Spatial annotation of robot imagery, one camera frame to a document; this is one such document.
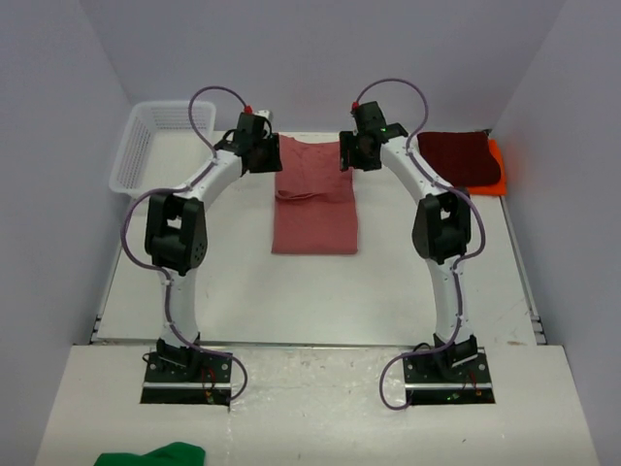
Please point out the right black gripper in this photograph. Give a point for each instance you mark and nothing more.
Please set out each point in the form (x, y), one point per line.
(348, 158)

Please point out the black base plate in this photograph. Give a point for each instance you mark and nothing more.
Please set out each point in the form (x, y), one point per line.
(199, 379)
(430, 382)

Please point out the folded orange shirt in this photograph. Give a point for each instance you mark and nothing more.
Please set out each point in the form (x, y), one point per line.
(486, 173)

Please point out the white plastic basket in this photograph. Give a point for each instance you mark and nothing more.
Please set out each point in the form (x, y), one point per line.
(159, 147)

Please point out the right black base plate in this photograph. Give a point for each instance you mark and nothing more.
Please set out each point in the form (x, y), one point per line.
(430, 382)

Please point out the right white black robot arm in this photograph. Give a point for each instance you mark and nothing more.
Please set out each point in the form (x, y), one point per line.
(441, 229)

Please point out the pink t shirt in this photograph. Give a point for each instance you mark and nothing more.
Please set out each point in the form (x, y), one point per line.
(315, 208)

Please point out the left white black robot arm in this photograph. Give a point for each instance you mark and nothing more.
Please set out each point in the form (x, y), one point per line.
(176, 238)

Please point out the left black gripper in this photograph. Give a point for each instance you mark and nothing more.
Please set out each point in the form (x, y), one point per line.
(274, 162)

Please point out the green cloth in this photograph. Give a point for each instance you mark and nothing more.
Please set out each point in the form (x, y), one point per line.
(174, 454)

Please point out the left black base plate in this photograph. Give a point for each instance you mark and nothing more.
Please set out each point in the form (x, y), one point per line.
(199, 379)

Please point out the folded dark red shirt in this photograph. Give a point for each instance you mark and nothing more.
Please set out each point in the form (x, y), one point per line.
(447, 152)

